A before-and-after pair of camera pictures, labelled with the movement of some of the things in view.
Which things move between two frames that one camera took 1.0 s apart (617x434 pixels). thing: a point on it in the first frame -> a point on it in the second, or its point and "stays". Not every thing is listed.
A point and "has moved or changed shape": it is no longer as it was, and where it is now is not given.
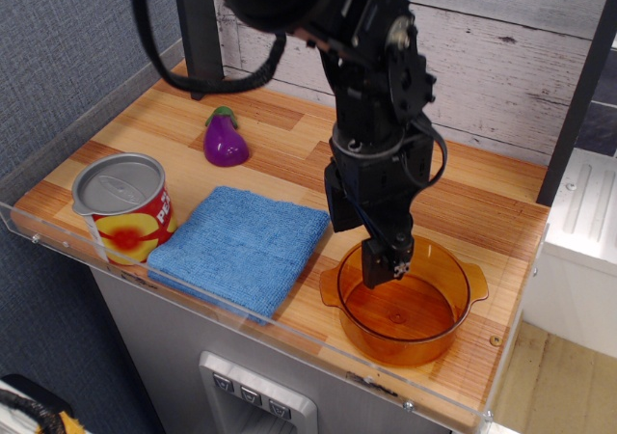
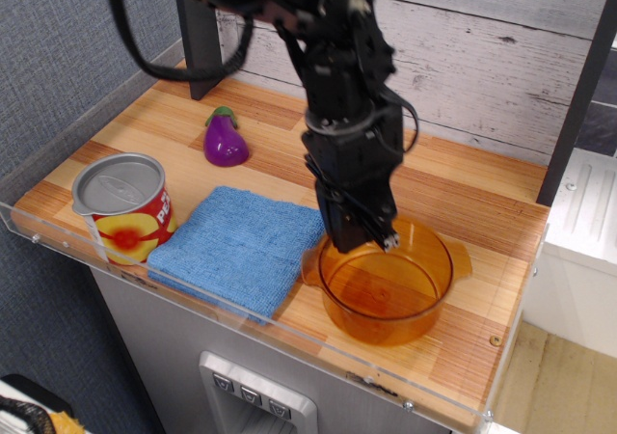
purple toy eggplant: (223, 145) stays
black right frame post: (585, 96) stays
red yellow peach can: (126, 204) stays
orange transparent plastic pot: (410, 320) has moved or changed shape
